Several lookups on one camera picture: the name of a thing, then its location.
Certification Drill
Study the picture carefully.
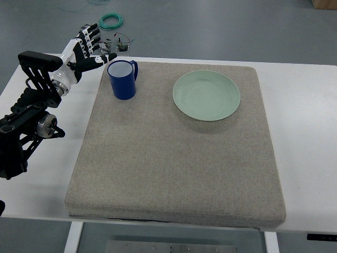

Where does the blue mug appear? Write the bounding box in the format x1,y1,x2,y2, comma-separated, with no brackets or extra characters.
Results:
107,60,138,100

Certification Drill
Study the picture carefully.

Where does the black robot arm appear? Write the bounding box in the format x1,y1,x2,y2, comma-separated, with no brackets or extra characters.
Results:
1,51,65,180

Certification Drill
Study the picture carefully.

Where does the light green plate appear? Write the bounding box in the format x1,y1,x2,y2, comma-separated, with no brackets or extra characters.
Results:
172,70,241,122

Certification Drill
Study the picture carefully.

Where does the cardboard box corner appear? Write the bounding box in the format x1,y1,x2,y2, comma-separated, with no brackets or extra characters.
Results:
311,0,337,10

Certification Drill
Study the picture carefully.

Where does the circuit board with wires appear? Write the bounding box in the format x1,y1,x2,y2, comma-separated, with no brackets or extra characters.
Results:
114,32,133,52

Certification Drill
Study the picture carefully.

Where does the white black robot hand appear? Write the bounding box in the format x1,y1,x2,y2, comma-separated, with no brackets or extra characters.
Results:
51,23,117,96

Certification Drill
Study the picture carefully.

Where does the black table control panel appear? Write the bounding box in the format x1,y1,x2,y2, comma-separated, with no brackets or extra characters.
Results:
306,233,337,242

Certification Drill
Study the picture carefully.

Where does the grey foam pad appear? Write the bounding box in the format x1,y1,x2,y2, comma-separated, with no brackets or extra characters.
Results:
65,62,286,228

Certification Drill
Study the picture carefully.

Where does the green coiled cable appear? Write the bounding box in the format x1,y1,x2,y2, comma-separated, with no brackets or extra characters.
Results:
98,13,124,30

